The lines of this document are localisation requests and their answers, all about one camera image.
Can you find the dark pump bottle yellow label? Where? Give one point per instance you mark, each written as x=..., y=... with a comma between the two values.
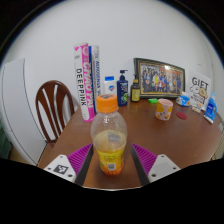
x=135, y=92

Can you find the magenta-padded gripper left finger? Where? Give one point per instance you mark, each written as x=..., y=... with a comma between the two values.
x=80, y=159

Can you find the pink shuttlecock tube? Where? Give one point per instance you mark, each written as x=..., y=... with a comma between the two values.
x=84, y=83

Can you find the dark blue pump bottle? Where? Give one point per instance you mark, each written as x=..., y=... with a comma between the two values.
x=122, y=89

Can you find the white paper gift bag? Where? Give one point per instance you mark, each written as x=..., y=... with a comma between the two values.
x=200, y=88

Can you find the white door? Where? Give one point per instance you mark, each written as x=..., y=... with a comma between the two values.
x=15, y=110

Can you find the white remote control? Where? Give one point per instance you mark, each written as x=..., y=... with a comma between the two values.
x=208, y=119

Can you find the white radiator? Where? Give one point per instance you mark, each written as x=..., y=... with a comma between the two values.
x=220, y=148

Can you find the orange juice bottle orange cap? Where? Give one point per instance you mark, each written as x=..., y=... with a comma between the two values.
x=108, y=140

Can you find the framed group photo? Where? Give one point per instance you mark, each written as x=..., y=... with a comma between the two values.
x=160, y=79

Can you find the dark wooden chair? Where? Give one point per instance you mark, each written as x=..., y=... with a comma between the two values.
x=46, y=100

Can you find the white bottle with blue cap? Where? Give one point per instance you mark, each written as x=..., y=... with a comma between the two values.
x=109, y=86

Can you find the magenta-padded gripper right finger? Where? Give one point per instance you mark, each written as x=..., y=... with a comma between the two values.
x=144, y=159

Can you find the pink mug with orange prints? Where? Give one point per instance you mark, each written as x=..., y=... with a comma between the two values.
x=164, y=110

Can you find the flat round red coaster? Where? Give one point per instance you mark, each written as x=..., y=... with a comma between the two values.
x=181, y=115

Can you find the small brown patterned box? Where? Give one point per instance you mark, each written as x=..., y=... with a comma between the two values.
x=196, y=109

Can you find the blue detergent bottle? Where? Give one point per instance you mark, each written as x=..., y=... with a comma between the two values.
x=211, y=107

